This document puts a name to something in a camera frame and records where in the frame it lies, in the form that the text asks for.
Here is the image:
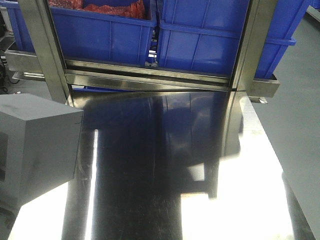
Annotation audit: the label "blue bin with red contents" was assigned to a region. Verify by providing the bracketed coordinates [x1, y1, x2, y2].
[50, 0, 157, 66]

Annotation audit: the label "blue bin far left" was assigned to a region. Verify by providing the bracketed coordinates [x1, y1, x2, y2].
[0, 0, 35, 53]

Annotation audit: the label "gray square hollow base block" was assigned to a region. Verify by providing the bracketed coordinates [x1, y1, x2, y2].
[0, 93, 84, 208]

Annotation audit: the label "red mesh bag contents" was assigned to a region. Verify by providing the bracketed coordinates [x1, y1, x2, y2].
[48, 0, 147, 19]

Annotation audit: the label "blue plastic bin right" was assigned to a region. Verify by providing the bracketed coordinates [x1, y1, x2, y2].
[156, 0, 310, 79]

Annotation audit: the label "stainless steel rack frame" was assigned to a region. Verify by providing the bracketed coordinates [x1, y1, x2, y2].
[5, 0, 279, 103]

